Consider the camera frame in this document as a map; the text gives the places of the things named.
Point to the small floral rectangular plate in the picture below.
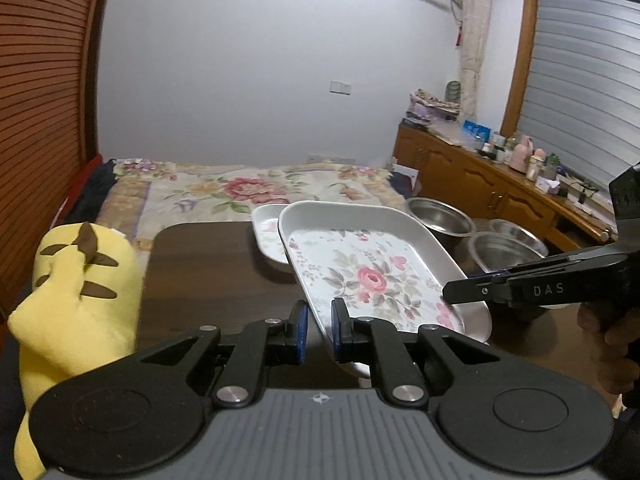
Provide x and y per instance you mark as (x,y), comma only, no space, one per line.
(267,235)

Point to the pink bottle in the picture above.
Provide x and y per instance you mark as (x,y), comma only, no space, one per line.
(520,155)

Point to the glass jar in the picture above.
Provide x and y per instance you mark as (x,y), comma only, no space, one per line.
(452,91)

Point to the cream curtain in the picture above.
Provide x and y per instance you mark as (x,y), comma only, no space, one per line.
(474,35)

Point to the blue box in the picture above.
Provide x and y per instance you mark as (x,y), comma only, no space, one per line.
(475,130)

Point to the large floral rectangular plate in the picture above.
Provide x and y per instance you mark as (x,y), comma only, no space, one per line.
(370,280)

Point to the white bottle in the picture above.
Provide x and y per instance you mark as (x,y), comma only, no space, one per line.
(535,165)

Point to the wooden cabinet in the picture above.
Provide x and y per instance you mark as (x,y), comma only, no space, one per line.
(465,175)

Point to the floral blanket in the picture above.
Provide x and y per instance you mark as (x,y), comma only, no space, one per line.
(225,190)

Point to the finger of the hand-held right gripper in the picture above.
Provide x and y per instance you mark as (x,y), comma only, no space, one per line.
(550,261)
(470,291)

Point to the yellow plush toy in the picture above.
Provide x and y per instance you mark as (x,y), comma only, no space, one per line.
(75,300)

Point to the grey window blind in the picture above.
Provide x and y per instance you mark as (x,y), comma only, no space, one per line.
(585,75)

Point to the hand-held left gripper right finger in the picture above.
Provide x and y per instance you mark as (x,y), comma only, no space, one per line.
(340,332)

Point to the stainless steel bowl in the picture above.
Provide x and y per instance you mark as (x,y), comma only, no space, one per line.
(440,215)
(505,252)
(522,227)

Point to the person's right hand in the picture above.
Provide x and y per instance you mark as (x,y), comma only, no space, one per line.
(607,350)

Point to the red hanging ornament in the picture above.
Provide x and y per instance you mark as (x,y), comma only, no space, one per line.
(459,37)

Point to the louvered wooden wardrobe door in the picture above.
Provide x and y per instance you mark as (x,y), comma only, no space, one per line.
(40,110)

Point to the dark clothing pile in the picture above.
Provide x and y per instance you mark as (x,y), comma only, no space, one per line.
(95,185)

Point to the white wall switch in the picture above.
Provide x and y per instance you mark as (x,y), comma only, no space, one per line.
(341,87)

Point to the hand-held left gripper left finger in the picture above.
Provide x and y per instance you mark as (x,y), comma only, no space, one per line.
(301,332)

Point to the stack of folded cloths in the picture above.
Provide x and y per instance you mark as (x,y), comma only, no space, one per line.
(432,105)

